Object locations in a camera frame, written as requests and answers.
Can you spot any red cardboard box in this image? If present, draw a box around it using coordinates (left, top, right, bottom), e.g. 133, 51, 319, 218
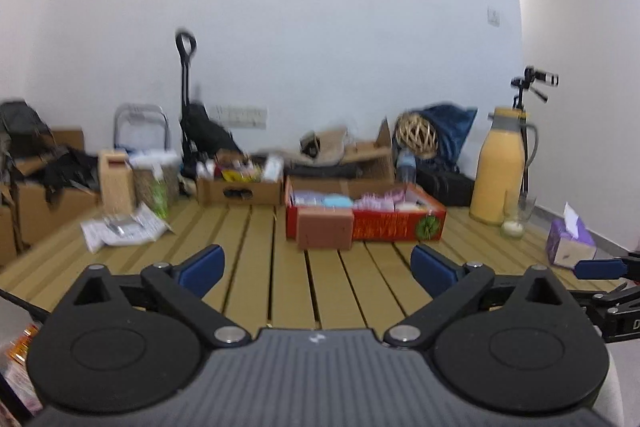
284, 177, 447, 243

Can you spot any black tripod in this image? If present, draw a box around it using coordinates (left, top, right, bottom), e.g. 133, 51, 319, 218
515, 92, 533, 208

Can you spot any white paper leaflet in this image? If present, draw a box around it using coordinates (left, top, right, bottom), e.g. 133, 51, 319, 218
81, 202, 176, 254

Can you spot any black trolley bag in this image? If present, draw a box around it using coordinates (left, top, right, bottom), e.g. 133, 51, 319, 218
180, 102, 242, 168

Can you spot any black camcorder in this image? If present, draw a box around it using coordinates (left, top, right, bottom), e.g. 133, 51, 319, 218
511, 67, 559, 101

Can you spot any large open cardboard box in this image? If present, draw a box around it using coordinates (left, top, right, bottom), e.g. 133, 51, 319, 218
285, 119, 396, 182

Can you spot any purple tissue box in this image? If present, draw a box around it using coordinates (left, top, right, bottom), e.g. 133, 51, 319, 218
546, 203, 597, 269

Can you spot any clear drinking glass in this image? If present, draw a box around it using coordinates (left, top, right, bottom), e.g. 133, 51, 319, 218
501, 192, 537, 240

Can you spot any dark backpack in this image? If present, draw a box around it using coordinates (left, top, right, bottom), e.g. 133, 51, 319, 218
0, 101, 56, 158

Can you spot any yellow thermos jug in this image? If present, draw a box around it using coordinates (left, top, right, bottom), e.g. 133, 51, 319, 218
470, 106, 541, 226

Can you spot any brick-coloured foam block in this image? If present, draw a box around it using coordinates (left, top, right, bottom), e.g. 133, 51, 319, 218
297, 209, 355, 251

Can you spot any plastic water bottle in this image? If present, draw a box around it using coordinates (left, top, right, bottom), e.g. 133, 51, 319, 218
396, 150, 417, 185

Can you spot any brown paper bag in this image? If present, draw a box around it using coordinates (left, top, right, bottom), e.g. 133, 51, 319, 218
300, 127, 351, 160

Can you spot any green plastic bottle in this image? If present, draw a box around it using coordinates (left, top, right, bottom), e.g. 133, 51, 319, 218
151, 167, 169, 218

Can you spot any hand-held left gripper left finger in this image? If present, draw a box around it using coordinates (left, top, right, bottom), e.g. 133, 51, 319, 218
70, 244, 252, 349

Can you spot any black cloth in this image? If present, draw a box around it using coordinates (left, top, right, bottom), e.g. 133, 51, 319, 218
287, 162, 363, 180

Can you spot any pink satin scrunchie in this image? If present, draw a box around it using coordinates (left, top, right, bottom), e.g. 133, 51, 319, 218
355, 189, 406, 211

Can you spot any white wall socket row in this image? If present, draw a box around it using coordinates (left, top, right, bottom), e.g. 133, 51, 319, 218
216, 106, 268, 129

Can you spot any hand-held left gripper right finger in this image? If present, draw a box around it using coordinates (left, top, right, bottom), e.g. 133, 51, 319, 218
382, 244, 576, 349

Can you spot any light wooden box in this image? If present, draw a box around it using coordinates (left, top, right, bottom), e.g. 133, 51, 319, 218
97, 149, 135, 214

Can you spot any wicker ball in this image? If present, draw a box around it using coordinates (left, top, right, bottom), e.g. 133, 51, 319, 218
395, 113, 438, 159

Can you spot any brown cardboard box with handle hole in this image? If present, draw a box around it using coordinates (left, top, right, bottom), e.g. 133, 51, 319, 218
196, 162, 284, 206

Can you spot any person's grey trouser leg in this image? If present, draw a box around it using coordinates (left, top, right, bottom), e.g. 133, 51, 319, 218
592, 347, 626, 427

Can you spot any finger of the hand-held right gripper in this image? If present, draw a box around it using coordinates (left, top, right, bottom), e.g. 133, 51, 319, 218
567, 282, 640, 308
574, 252, 640, 280

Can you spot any dark blue cloth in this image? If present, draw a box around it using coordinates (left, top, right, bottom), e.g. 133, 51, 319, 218
417, 104, 478, 172

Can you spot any black trolley handle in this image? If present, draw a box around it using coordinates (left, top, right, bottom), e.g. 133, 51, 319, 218
175, 29, 197, 168

